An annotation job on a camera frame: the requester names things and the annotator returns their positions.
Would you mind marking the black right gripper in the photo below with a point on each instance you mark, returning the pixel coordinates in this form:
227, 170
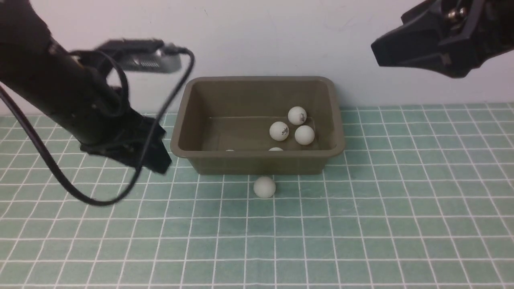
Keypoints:
450, 37

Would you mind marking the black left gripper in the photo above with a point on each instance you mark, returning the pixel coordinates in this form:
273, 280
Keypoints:
124, 138

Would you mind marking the white ping-pong ball logo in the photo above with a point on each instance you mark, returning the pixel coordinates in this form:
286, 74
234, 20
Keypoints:
279, 131

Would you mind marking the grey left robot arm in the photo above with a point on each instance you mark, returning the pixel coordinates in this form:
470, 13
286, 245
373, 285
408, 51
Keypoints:
73, 92

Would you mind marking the olive plastic storage bin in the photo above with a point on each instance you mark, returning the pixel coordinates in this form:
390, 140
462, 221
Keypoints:
236, 112

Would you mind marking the green checked tablecloth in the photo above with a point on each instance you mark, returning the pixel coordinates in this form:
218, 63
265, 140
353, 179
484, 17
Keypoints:
421, 198

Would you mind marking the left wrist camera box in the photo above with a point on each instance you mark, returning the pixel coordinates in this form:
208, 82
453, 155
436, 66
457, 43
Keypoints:
143, 55

